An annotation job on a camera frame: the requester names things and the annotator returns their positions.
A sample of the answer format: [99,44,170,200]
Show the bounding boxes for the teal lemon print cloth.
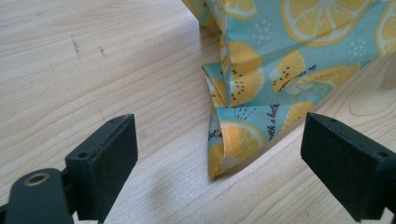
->
[181,0,396,180]

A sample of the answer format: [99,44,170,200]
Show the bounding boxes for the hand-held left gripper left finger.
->
[64,113,139,224]

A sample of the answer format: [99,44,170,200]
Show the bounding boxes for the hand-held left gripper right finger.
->
[300,112,396,223]

